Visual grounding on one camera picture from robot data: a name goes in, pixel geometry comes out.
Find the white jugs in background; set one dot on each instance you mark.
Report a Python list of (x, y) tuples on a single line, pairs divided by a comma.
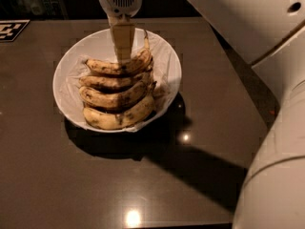
[(49, 8)]

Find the white bowl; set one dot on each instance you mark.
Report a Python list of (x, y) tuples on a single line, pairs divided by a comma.
[(95, 45)]

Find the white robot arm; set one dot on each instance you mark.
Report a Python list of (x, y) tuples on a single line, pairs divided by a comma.
[(269, 35)]

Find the spotted banana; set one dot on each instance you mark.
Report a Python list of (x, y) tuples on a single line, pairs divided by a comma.
[(113, 83), (116, 101), (138, 63), (132, 116)]

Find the black white fiducial marker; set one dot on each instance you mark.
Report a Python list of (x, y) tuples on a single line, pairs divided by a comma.
[(10, 29)]

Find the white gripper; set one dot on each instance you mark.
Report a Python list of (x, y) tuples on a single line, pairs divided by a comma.
[(120, 0)]

